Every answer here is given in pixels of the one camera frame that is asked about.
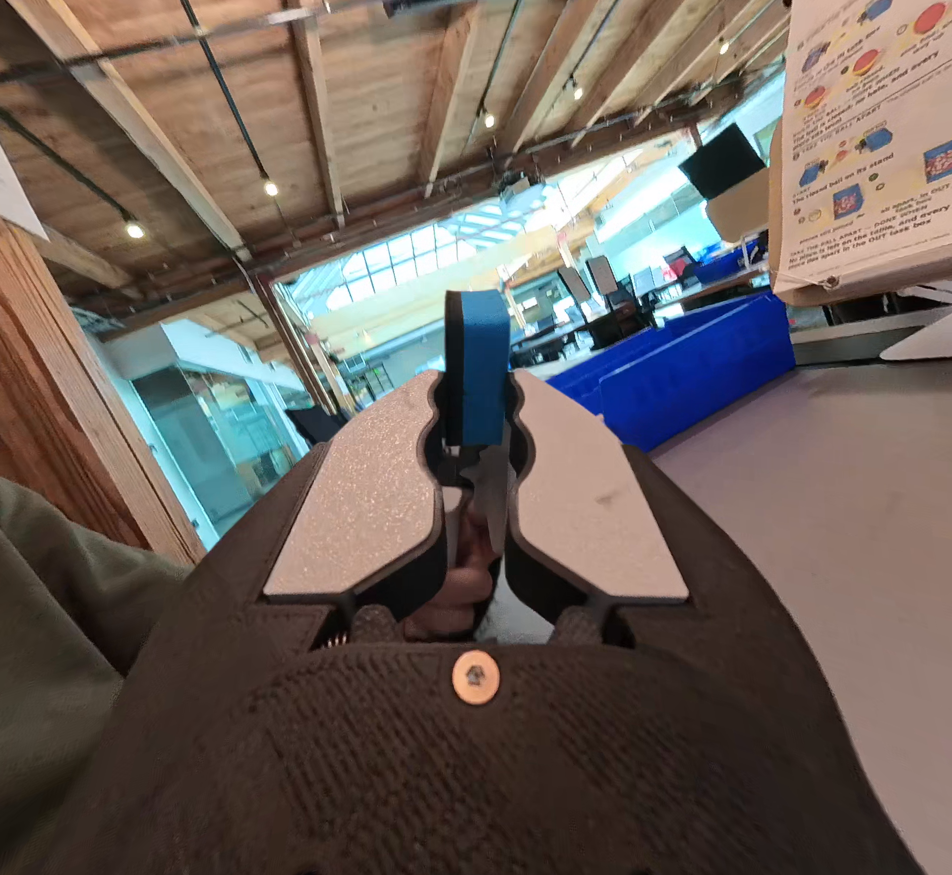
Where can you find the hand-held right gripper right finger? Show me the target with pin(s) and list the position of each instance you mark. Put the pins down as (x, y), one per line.
(595, 510)

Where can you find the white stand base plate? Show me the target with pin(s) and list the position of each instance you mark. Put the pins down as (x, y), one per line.
(926, 339)

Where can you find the small blue bin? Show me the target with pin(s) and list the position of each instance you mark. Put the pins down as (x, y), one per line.
(725, 268)

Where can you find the blue plastic bin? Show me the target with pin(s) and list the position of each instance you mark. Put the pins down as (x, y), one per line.
(669, 376)

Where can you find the blue foam pad black backing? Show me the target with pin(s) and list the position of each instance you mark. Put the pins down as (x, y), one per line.
(483, 369)

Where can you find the person's olive hoodie torso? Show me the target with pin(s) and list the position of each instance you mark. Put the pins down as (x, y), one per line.
(59, 629)

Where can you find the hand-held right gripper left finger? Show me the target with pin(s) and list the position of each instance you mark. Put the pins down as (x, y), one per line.
(349, 510)

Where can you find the ceiling mounted projector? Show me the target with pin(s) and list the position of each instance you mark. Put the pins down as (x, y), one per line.
(517, 184)

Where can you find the black monitor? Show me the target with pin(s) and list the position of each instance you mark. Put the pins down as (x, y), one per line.
(721, 161)

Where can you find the white paper notice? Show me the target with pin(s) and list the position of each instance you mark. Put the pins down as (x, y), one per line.
(18, 194)

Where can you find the wooden post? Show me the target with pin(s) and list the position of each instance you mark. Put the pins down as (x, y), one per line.
(74, 369)

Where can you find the black office chair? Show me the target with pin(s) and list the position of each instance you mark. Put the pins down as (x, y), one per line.
(678, 265)
(316, 425)

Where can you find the long dark desk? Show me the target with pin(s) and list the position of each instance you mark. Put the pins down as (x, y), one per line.
(587, 335)

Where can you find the instruction board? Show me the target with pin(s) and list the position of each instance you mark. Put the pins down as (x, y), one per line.
(870, 146)

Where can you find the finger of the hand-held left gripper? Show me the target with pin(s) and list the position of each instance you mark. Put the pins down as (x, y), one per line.
(494, 503)

